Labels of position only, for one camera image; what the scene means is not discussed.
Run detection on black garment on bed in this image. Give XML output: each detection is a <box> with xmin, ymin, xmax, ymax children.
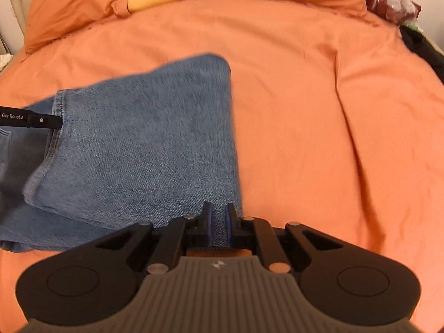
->
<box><xmin>399</xmin><ymin>26</ymin><xmax>444</xmax><ymax>83</ymax></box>

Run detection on white crumpled cloth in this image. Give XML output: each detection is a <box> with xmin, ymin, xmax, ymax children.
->
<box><xmin>0</xmin><ymin>53</ymin><xmax>14</xmax><ymax>71</ymax></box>

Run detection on orange pillow left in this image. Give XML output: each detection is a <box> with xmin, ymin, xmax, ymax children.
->
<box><xmin>24</xmin><ymin>0</ymin><xmax>129</xmax><ymax>55</ymax></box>

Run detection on blue denim pants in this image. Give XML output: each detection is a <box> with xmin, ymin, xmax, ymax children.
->
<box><xmin>1</xmin><ymin>54</ymin><xmax>240</xmax><ymax>252</ymax></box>

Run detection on dark red floral bag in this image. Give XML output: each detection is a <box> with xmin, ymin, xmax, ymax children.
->
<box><xmin>366</xmin><ymin>0</ymin><xmax>422</xmax><ymax>26</ymax></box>

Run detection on orange bed duvet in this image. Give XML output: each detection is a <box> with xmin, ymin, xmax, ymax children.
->
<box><xmin>1</xmin><ymin>0</ymin><xmax>443</xmax><ymax>332</ymax></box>

